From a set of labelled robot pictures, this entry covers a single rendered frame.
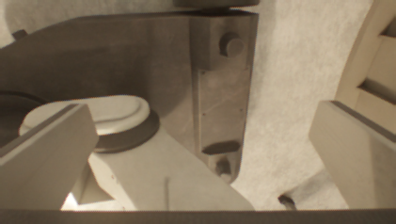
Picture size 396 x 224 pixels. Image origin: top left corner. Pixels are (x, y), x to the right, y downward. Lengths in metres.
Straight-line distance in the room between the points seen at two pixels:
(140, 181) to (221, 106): 0.29
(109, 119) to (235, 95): 0.30
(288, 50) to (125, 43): 0.53
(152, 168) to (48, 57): 0.32
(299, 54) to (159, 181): 0.65
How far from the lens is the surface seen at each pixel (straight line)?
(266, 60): 0.74
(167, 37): 0.45
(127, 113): 0.35
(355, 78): 0.97
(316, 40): 0.82
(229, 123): 0.55
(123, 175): 0.31
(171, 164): 0.31
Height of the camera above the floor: 0.61
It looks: 57 degrees down
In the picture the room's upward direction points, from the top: 160 degrees clockwise
